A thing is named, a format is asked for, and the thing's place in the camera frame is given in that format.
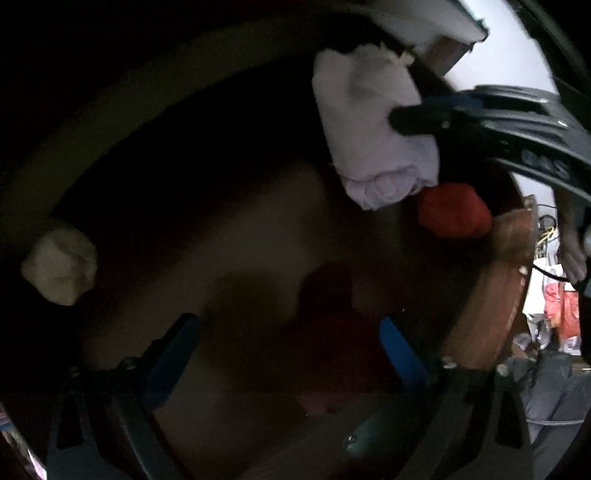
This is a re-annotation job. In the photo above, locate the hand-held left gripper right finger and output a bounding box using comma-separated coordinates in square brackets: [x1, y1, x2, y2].
[379, 318, 534, 480]

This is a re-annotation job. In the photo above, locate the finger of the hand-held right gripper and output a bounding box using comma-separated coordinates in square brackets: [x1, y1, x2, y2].
[389, 104, 467, 138]
[427, 90, 490, 114]

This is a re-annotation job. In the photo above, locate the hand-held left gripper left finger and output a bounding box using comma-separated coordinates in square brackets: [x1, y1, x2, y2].
[46, 313, 201, 480]

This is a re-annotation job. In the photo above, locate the pale pink underwear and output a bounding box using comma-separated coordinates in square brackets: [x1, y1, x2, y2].
[311, 46, 440, 212]

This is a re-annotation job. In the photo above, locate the small red underwear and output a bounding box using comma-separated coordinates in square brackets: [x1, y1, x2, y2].
[417, 181, 493, 240]

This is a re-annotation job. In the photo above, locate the cream underwear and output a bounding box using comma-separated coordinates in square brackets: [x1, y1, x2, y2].
[20, 225, 99, 306]

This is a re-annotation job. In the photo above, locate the person's right hand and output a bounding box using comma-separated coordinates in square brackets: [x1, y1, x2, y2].
[556, 198, 591, 287]

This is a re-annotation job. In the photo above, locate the person's leg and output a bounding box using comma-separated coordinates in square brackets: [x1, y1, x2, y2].
[505, 348, 591, 480]

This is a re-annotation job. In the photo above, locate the red plastic bag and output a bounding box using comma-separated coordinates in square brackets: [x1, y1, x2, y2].
[544, 281, 581, 340]

